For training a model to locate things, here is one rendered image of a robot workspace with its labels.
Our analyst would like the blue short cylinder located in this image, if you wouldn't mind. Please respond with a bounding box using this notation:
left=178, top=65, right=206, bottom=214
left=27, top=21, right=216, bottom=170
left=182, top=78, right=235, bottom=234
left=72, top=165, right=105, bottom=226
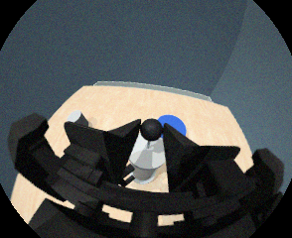
left=158, top=115, right=186, bottom=136

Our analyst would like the grey cylinder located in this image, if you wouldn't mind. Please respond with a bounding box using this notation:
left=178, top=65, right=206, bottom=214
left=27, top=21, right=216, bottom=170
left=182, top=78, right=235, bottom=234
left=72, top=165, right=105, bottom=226
left=67, top=110, right=89, bottom=126

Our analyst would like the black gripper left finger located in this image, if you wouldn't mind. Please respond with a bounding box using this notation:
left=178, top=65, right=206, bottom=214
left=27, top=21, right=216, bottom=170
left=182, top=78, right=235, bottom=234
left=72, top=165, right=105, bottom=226
left=64, top=119, right=141, bottom=185

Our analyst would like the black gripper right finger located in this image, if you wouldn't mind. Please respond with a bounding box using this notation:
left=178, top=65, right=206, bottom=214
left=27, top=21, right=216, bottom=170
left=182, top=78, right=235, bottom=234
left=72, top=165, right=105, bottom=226
left=163, top=122, right=241, bottom=193

